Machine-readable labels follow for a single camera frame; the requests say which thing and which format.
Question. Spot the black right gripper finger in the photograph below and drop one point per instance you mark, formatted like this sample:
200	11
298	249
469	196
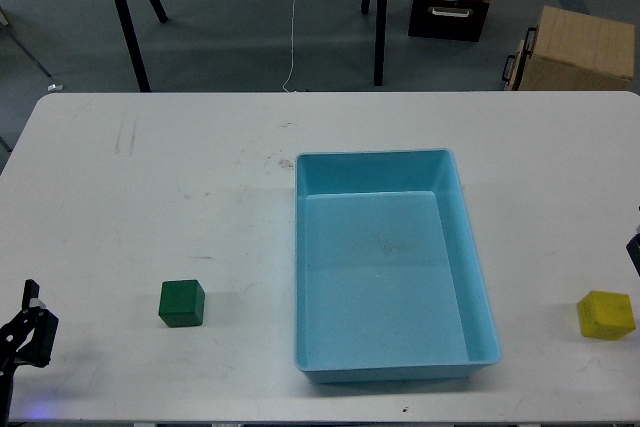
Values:
633	249

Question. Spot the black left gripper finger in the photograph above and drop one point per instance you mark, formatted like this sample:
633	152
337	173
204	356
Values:
29	337

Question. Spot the yellow wooden block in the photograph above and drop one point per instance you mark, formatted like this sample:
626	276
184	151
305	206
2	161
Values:
606	315

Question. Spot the green wooden block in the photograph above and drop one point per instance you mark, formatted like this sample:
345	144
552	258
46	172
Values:
182	303

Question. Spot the black storage box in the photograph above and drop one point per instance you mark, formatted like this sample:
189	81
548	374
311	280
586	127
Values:
459	20

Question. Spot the light blue plastic bin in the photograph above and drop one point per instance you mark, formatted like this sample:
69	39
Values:
388	280

